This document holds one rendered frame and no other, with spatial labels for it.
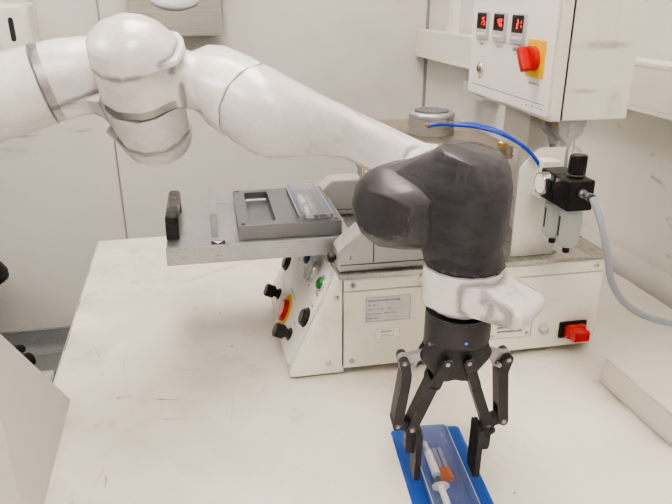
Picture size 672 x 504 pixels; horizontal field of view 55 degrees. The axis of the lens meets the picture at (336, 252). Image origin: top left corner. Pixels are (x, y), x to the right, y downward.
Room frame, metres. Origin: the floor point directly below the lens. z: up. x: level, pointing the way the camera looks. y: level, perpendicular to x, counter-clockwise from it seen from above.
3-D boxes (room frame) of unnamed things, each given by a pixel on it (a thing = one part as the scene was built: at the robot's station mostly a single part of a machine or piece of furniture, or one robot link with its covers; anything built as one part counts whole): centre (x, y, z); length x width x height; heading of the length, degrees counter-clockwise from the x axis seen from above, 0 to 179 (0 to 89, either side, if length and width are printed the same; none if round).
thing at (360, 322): (1.10, -0.16, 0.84); 0.53 x 0.37 x 0.17; 101
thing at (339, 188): (1.24, -0.07, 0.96); 0.25 x 0.05 x 0.07; 101
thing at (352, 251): (0.96, -0.12, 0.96); 0.26 x 0.05 x 0.07; 101
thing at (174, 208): (1.03, 0.27, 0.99); 0.15 x 0.02 x 0.04; 11
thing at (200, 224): (1.06, 0.14, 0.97); 0.30 x 0.22 x 0.08; 101
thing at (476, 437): (0.66, -0.17, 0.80); 0.03 x 0.01 x 0.07; 5
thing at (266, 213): (1.07, 0.09, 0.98); 0.20 x 0.17 x 0.03; 11
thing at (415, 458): (0.65, -0.10, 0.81); 0.03 x 0.01 x 0.07; 5
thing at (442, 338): (0.66, -0.14, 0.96); 0.08 x 0.08 x 0.09
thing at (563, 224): (0.92, -0.33, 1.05); 0.15 x 0.05 x 0.15; 11
